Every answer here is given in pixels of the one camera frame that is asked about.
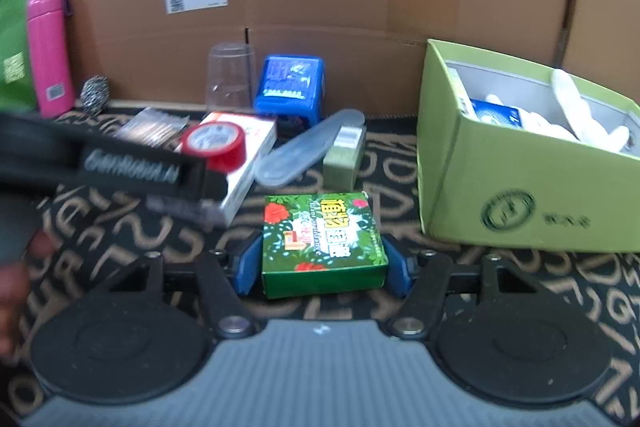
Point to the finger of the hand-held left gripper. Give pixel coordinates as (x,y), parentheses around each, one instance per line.
(185,209)
(215,187)

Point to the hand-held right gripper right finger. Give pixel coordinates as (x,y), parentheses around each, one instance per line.
(395,267)

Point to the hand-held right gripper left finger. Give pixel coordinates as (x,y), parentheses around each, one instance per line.
(247,264)

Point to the green floral box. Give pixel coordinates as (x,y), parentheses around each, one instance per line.
(325,242)

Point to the light green shoe box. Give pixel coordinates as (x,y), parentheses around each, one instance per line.
(525,187)

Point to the small blue box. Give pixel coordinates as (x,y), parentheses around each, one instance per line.
(497,113)

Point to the white cotton gloves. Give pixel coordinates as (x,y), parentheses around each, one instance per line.
(575,112)

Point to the person's left hand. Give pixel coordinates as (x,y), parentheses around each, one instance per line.
(12,307)

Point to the red tape roll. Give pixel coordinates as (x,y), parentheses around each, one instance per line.
(215,147)

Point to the white orange box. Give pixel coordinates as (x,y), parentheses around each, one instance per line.
(255,152)

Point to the silver long box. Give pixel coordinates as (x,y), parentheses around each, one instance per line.
(150,127)

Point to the black patterned mat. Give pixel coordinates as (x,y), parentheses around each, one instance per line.
(125,237)

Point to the steel wool scrubber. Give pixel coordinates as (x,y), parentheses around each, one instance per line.
(96,94)

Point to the clear toothbrush case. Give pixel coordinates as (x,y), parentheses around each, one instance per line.
(295,152)

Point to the clear plastic cup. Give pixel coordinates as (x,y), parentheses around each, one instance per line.
(230,77)

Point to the pink thermos bottle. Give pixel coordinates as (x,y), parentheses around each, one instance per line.
(47,52)

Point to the small olive box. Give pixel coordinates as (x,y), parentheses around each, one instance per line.
(342,157)

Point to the blue plastic container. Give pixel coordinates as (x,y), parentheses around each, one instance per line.
(290,87)

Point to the green tote bag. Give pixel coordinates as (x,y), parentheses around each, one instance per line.
(17,32)

